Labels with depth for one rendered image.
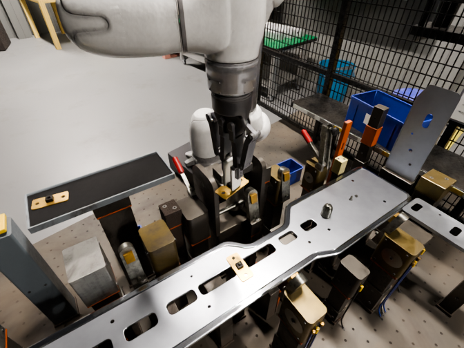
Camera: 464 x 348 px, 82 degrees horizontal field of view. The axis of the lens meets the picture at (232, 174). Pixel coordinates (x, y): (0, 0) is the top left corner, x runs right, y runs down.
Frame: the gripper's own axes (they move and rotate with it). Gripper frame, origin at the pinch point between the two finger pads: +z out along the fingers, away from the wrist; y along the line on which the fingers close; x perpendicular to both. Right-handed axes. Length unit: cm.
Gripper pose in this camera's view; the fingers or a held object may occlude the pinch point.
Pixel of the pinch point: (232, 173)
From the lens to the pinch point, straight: 61.8
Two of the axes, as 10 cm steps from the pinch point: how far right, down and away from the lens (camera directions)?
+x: 6.9, -4.7, 5.5
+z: 0.0, 7.6, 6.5
